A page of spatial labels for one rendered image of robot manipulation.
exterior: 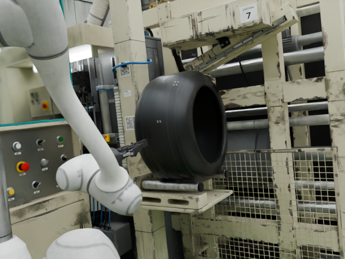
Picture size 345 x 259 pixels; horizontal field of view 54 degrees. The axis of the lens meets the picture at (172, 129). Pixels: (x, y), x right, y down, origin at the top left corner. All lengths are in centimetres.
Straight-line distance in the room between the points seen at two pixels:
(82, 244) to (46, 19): 48
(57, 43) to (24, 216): 104
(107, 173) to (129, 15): 107
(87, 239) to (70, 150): 119
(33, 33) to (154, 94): 85
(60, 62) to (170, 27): 122
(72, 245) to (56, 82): 40
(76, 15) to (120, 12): 1112
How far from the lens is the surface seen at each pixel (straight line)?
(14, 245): 81
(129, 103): 185
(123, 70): 187
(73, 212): 188
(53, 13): 83
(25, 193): 177
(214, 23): 188
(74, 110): 96
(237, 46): 195
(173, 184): 165
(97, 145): 98
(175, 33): 200
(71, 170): 113
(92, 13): 249
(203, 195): 161
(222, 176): 182
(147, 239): 196
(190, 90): 154
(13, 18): 82
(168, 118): 148
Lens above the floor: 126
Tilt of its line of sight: 3 degrees down
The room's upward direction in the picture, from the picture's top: 6 degrees counter-clockwise
